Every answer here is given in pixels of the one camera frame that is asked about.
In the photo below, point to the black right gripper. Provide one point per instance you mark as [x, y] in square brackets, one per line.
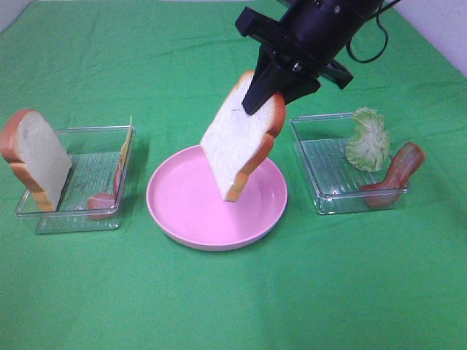
[307, 40]

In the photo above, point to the bread slice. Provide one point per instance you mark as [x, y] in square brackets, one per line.
[236, 143]
[36, 156]

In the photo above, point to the green lettuce leaf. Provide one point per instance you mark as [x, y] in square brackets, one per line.
[369, 146]

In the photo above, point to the yellow cheese slice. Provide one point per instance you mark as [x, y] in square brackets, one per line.
[125, 145]

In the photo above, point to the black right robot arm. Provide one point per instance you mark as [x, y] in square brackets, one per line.
[363, 10]

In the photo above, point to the right clear plastic tray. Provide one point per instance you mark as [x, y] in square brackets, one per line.
[334, 183]

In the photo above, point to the clear plastic tray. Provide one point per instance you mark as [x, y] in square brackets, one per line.
[334, 183]
[95, 154]

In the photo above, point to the pink round plate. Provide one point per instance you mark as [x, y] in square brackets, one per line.
[183, 199]

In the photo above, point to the left clear plastic tray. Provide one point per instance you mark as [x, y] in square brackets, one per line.
[95, 154]

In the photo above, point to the green tablecloth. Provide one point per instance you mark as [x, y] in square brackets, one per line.
[392, 279]

